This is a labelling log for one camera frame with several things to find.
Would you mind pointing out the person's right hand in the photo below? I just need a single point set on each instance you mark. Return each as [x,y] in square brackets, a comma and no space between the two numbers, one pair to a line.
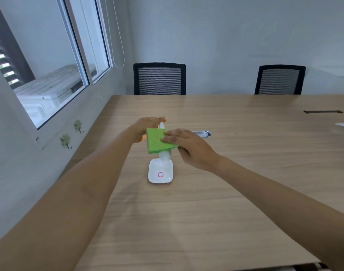
[194,149]

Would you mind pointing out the dark louvered outdoor wall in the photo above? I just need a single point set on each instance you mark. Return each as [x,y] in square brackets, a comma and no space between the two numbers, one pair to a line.
[8,47]

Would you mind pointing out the white table lamp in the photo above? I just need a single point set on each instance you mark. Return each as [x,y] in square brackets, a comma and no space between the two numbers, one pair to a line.
[155,169]

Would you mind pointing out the white outdoor air conditioner unit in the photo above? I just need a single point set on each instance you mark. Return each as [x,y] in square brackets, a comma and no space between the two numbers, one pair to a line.
[47,87]

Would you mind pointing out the person's left forearm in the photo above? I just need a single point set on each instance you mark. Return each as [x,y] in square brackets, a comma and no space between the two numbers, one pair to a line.
[70,200]

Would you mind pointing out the person's left hand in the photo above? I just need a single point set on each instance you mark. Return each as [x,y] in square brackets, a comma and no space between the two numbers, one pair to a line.
[143,125]

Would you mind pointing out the person's right forearm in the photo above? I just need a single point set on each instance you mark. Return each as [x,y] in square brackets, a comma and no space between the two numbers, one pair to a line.
[287,203]

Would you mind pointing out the green cleaning cloth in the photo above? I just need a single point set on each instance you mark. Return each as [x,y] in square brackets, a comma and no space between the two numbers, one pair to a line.
[155,141]

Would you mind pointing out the green clover wall hook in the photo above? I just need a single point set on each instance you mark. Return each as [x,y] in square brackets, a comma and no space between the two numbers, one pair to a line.
[78,125]
[65,140]

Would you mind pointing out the white framed sliding window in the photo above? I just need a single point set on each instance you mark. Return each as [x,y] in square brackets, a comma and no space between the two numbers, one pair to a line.
[81,25]

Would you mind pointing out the black mesh office chair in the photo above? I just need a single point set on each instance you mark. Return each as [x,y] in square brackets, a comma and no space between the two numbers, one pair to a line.
[159,80]
[279,80]

